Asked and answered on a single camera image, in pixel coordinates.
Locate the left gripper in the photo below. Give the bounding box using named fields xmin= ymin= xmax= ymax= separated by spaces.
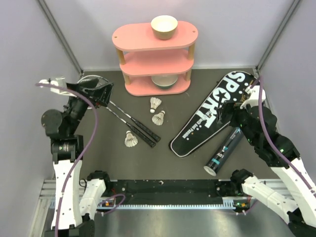
xmin=64 ymin=78 xmax=114 ymax=133

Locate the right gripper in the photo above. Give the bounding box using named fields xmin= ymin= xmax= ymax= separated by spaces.
xmin=216 ymin=99 xmax=257 ymax=145

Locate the white shuttlecock top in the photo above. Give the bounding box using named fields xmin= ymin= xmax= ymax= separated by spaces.
xmin=150 ymin=97 xmax=162 ymax=114

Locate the white shuttlecock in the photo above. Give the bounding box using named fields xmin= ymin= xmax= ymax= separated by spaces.
xmin=152 ymin=110 xmax=165 ymax=126
xmin=150 ymin=97 xmax=162 ymax=114
xmin=124 ymin=130 xmax=138 ymax=148

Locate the black shuttlecock tube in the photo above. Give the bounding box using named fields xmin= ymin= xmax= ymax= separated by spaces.
xmin=203 ymin=127 xmax=243 ymax=176

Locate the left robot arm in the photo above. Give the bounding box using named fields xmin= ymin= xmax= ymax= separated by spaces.
xmin=37 ymin=76 xmax=114 ymax=237

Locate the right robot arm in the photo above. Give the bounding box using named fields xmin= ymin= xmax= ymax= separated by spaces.
xmin=217 ymin=103 xmax=316 ymax=237

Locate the badminton racket lower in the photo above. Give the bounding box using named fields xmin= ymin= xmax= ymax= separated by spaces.
xmin=106 ymin=107 xmax=156 ymax=148

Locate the badminton racket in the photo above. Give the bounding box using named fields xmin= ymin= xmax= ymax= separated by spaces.
xmin=78 ymin=75 xmax=161 ymax=143
xmin=106 ymin=107 xmax=156 ymax=148

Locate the badminton racket upper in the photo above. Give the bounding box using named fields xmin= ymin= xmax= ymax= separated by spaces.
xmin=78 ymin=75 xmax=161 ymax=143

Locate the black racket bag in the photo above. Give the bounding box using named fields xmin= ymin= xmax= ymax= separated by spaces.
xmin=169 ymin=71 xmax=257 ymax=158

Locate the pink three-tier shelf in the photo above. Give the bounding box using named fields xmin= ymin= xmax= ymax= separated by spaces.
xmin=112 ymin=21 xmax=198 ymax=96

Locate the green bowl on bottom shelf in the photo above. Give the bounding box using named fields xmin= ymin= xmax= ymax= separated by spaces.
xmin=151 ymin=75 xmax=178 ymax=89

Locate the cream bowl on top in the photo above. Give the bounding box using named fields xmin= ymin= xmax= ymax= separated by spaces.
xmin=151 ymin=15 xmax=178 ymax=40

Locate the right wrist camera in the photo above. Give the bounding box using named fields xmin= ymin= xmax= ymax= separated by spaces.
xmin=239 ymin=85 xmax=266 ymax=109

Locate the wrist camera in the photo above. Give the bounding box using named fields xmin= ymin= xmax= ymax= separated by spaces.
xmin=39 ymin=77 xmax=67 ymax=95
xmin=239 ymin=85 xmax=266 ymax=109

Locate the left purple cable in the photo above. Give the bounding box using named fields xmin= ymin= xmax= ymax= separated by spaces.
xmin=35 ymin=82 xmax=99 ymax=237

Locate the purple cable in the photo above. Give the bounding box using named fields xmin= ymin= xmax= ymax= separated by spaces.
xmin=35 ymin=82 xmax=99 ymax=237
xmin=246 ymin=76 xmax=316 ymax=191

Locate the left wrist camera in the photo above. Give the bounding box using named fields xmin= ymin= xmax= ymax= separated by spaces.
xmin=39 ymin=77 xmax=67 ymax=95

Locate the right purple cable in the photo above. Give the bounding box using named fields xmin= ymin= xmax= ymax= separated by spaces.
xmin=246 ymin=76 xmax=316 ymax=191

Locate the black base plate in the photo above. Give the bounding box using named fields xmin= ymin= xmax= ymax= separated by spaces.
xmin=101 ymin=179 xmax=246 ymax=205

